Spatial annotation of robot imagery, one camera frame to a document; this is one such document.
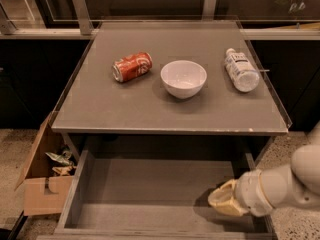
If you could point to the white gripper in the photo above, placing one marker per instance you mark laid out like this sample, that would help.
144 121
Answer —
249 193

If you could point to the grey top drawer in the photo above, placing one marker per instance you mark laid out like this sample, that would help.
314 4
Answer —
137 199

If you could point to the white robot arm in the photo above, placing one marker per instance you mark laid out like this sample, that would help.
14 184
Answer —
297 183

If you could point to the grey drawer cabinet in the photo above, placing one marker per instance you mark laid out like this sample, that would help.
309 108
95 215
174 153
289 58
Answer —
163 86

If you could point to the white bowl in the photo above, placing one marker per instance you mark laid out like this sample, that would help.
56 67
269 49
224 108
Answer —
182 78

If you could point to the clear plastic water bottle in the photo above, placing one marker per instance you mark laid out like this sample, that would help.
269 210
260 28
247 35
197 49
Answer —
242 73

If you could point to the red soda can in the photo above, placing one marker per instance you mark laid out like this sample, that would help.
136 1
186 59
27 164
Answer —
132 66

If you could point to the crumpled green wrapper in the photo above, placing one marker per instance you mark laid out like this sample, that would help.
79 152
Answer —
64 158

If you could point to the crumpled tan paper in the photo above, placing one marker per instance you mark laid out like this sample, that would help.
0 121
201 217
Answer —
64 171

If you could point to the cardboard box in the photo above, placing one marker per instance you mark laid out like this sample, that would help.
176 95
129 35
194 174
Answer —
44 193

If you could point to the right metal bracket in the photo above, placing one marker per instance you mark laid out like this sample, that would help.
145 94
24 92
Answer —
209 7

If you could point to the metal bracket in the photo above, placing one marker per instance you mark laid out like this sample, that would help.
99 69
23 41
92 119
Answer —
83 17
209 7

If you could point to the left metal bracket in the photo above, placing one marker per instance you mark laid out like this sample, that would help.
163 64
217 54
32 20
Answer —
83 17

